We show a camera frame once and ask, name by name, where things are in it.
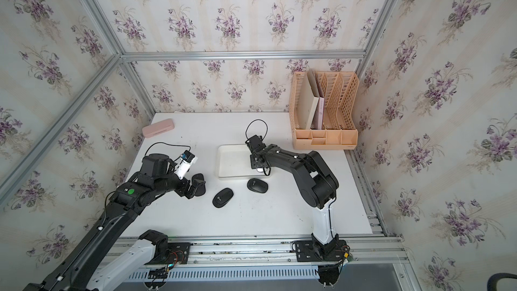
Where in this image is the white plastic storage tray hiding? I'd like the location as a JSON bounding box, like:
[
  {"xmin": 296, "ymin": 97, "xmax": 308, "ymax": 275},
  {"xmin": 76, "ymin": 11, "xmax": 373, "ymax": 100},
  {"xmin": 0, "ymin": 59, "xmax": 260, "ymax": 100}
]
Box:
[{"xmin": 215, "ymin": 144, "xmax": 265, "ymax": 180}]

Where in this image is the black mouse with logo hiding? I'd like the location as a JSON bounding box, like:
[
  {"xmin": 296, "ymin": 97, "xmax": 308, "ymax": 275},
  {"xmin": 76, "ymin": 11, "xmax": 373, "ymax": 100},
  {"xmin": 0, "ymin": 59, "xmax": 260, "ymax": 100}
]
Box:
[{"xmin": 212, "ymin": 187, "xmax": 234, "ymax": 209}]

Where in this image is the black oval mouse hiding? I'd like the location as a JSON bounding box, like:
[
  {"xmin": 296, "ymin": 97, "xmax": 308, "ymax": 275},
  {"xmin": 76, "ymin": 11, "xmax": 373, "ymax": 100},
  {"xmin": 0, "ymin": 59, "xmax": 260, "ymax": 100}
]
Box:
[{"xmin": 246, "ymin": 178, "xmax": 269, "ymax": 194}]

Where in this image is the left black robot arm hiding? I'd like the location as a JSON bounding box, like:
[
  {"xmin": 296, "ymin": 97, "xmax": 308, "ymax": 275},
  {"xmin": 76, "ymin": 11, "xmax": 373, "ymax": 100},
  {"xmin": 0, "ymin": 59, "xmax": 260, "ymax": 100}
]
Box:
[{"xmin": 25, "ymin": 150, "xmax": 205, "ymax": 290}]

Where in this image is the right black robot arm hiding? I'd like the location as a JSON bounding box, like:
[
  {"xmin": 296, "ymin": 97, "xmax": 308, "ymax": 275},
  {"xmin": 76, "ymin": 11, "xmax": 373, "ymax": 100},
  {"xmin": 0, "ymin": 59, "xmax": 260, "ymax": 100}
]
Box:
[{"xmin": 245, "ymin": 135, "xmax": 339, "ymax": 247}]

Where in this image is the pink folder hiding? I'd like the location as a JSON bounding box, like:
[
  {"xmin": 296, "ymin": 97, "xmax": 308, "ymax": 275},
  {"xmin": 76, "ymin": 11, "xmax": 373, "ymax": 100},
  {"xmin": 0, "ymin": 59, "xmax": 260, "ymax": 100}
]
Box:
[{"xmin": 311, "ymin": 72, "xmax": 324, "ymax": 130}]

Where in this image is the pink pencil case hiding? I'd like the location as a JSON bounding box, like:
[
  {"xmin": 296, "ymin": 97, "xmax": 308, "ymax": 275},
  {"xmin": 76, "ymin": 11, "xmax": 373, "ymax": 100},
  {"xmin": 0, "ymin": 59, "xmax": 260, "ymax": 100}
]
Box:
[{"xmin": 142, "ymin": 119, "xmax": 175, "ymax": 138}]

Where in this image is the beige folder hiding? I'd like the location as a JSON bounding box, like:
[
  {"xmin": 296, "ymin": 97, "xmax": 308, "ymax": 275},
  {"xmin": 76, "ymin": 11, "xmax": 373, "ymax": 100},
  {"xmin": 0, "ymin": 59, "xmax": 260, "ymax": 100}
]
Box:
[{"xmin": 297, "ymin": 70, "xmax": 320, "ymax": 129}]

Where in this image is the orange plastic file organizer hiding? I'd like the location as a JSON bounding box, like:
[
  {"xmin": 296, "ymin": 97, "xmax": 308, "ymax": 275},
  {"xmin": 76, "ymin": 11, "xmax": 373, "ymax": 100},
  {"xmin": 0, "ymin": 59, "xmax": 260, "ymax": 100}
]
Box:
[{"xmin": 289, "ymin": 71, "xmax": 359, "ymax": 150}]

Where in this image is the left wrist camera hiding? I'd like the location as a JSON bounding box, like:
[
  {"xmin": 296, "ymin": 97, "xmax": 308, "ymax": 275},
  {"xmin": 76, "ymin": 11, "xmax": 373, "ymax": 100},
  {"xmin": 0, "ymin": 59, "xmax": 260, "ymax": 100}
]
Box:
[{"xmin": 174, "ymin": 150, "xmax": 198, "ymax": 179}]

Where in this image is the right camera cable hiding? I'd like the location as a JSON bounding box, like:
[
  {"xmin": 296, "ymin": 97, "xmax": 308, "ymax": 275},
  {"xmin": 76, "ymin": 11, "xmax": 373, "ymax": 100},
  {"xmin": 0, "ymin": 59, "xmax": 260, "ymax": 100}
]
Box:
[{"xmin": 244, "ymin": 119, "xmax": 269, "ymax": 140}]

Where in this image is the camera cable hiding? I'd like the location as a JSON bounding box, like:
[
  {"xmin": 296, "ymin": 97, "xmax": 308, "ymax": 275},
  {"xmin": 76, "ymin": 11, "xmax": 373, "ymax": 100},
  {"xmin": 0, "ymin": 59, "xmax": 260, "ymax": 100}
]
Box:
[
  {"xmin": 144, "ymin": 141, "xmax": 191, "ymax": 158},
  {"xmin": 244, "ymin": 119, "xmax": 269, "ymax": 140}
]

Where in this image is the left camera cable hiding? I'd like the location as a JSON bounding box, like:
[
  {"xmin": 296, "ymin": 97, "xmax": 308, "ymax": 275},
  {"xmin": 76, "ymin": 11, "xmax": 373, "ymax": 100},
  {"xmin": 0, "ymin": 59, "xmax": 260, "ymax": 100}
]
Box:
[{"xmin": 144, "ymin": 141, "xmax": 191, "ymax": 158}]

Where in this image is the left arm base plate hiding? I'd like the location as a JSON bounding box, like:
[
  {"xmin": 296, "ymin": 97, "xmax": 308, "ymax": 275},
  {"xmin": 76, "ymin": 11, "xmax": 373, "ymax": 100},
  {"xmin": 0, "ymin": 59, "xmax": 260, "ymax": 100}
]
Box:
[{"xmin": 137, "ymin": 230, "xmax": 192, "ymax": 265}]

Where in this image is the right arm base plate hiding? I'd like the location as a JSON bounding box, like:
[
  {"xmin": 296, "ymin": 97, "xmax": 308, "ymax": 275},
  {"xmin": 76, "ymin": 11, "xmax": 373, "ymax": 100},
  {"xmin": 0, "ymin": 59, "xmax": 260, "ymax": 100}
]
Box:
[{"xmin": 292, "ymin": 240, "xmax": 350, "ymax": 263}]

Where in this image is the aluminium front rail frame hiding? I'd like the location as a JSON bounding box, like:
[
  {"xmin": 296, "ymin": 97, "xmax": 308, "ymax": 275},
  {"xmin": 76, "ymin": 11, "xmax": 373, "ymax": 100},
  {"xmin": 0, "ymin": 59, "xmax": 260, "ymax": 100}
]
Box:
[{"xmin": 124, "ymin": 234, "xmax": 422, "ymax": 290}]

